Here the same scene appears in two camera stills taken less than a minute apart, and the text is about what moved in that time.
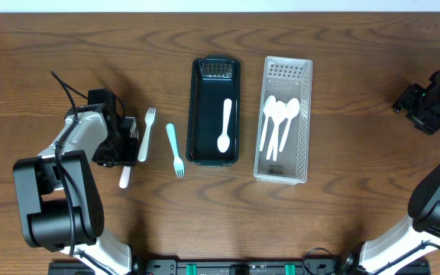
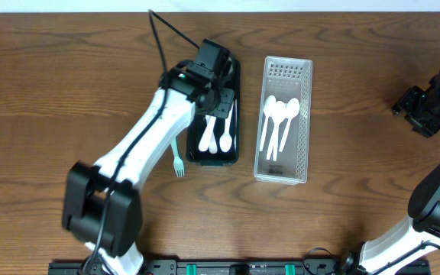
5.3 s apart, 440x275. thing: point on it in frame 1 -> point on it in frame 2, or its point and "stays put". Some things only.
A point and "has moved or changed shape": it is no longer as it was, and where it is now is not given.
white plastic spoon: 292,110 stays put
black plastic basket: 214,79 stays put
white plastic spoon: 272,140 -> 278,119
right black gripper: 409,101 stays put
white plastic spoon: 279,111 stays put
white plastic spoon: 269,108 stays put
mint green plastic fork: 178,163 stays put
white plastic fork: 149,118 has moved or changed shape
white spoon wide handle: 224,141 stays put
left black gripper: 118,153 -> 224,105
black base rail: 244,266 stays put
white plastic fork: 126,173 has moved or changed shape
